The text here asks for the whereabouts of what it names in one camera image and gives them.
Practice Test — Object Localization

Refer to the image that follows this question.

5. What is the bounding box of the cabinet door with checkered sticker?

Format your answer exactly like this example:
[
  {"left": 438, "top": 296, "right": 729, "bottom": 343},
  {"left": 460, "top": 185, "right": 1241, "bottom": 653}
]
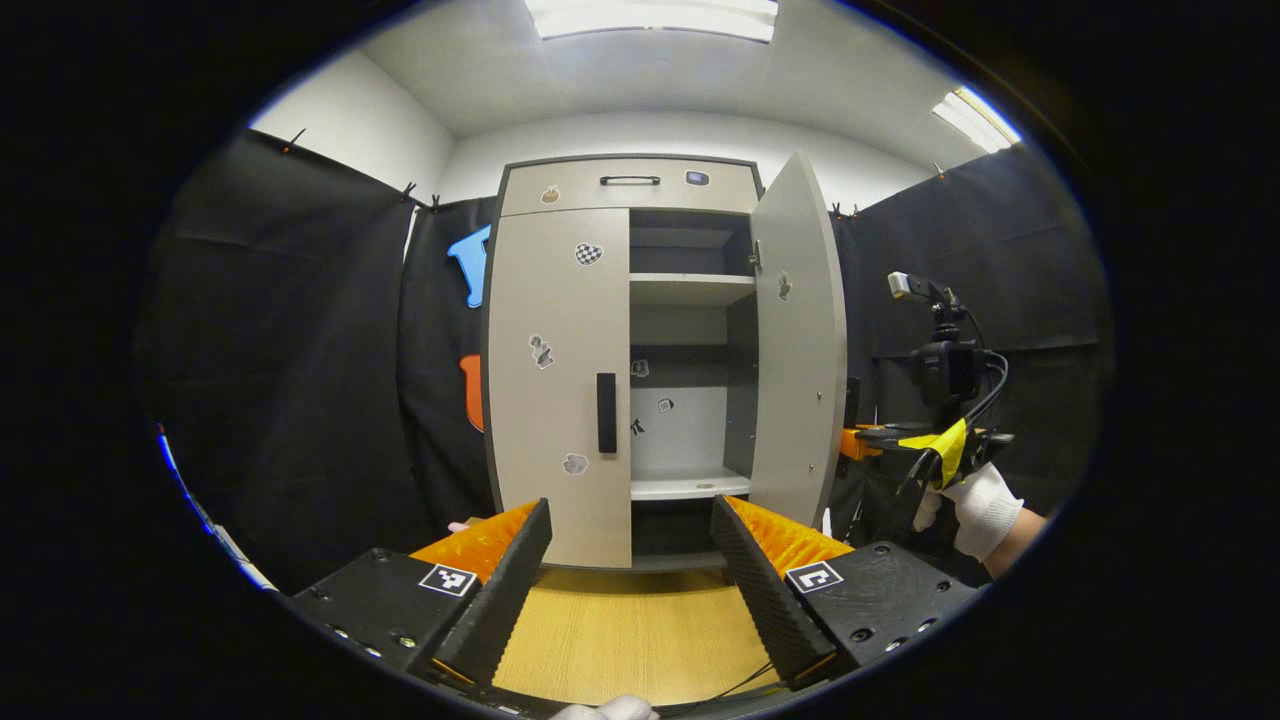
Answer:
[{"left": 486, "top": 207, "right": 634, "bottom": 570}]

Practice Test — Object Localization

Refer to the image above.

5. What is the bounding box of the narrow ceiling light panel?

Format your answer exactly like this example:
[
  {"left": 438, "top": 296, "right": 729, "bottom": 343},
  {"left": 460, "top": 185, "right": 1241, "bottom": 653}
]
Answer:
[{"left": 931, "top": 86, "right": 1024, "bottom": 155}]

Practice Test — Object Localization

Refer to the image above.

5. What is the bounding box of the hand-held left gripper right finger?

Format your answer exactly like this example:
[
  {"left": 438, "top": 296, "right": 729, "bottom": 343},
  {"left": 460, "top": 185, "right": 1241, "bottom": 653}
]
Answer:
[{"left": 710, "top": 494, "right": 982, "bottom": 692}]

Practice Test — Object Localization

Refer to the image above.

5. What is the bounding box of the large ceiling light panel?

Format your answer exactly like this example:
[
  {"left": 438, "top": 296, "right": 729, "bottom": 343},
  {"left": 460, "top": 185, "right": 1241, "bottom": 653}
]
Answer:
[{"left": 524, "top": 0, "right": 780, "bottom": 43}]

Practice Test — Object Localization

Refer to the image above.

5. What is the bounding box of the cabinet door with grey stickers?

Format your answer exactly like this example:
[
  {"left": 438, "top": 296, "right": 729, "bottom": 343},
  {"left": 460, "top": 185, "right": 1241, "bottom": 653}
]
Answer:
[{"left": 749, "top": 151, "right": 850, "bottom": 530}]

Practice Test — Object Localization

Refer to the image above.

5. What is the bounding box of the white cabinet shelf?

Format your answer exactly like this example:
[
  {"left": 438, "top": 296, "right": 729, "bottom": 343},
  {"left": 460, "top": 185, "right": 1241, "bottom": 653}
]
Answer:
[
  {"left": 629, "top": 272, "right": 757, "bottom": 307},
  {"left": 629, "top": 468, "right": 754, "bottom": 502}
]

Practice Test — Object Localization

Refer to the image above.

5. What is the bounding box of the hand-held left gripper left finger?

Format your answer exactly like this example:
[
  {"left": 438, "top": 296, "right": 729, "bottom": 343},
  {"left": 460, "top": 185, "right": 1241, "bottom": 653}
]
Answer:
[{"left": 288, "top": 497, "right": 554, "bottom": 689}]

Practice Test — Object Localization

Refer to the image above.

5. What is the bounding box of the beige double-door shoe cabinet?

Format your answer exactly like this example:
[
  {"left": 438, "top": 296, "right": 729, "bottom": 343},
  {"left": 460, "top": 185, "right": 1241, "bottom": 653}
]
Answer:
[{"left": 480, "top": 150, "right": 850, "bottom": 574}]

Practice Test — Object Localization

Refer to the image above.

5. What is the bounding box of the black camera cable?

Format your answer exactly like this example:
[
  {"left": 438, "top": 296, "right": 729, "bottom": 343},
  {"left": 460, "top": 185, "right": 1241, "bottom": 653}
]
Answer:
[{"left": 900, "top": 350, "right": 1011, "bottom": 493}]

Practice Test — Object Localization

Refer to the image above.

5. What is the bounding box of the black backdrop cloth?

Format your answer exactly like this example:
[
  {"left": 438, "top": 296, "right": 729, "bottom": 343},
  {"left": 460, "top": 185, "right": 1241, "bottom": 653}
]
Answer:
[{"left": 135, "top": 128, "right": 1113, "bottom": 593}]

